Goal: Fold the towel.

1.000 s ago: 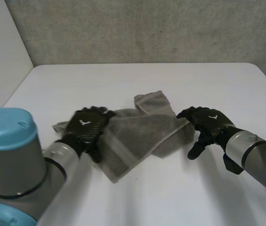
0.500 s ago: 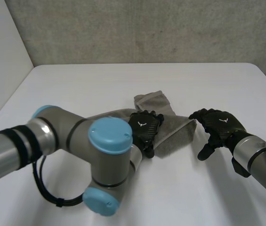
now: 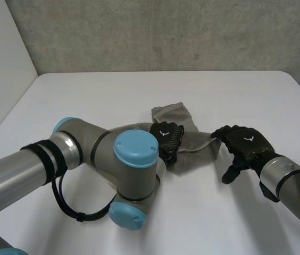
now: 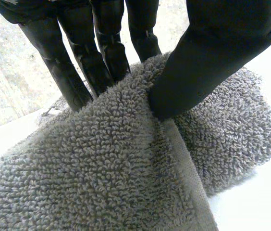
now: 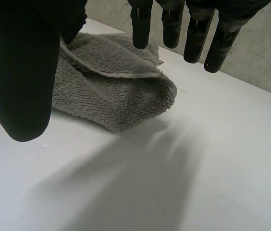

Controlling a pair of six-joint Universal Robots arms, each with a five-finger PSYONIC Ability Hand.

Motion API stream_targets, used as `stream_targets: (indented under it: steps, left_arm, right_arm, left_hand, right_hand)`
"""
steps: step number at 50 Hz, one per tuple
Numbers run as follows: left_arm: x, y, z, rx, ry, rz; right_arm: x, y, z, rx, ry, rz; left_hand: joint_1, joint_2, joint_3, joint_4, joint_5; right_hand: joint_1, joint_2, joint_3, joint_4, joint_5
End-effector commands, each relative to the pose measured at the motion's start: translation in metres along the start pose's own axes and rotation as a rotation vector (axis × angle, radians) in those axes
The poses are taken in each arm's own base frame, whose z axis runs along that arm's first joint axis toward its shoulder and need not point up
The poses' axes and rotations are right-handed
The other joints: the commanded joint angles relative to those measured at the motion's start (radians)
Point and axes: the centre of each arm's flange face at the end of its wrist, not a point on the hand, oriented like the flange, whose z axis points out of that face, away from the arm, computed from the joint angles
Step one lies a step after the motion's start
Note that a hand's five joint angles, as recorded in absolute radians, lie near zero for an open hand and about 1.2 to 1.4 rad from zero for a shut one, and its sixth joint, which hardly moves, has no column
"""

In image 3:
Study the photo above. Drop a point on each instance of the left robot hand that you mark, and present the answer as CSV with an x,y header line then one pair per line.
x,y
169,140

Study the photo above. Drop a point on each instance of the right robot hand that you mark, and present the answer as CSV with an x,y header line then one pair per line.
x,y
245,146

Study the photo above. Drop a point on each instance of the grey towel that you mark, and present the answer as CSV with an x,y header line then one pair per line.
x,y
192,143

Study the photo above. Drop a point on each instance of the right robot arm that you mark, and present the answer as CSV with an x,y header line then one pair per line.
x,y
293,180

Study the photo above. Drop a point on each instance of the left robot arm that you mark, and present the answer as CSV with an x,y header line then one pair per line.
x,y
99,143

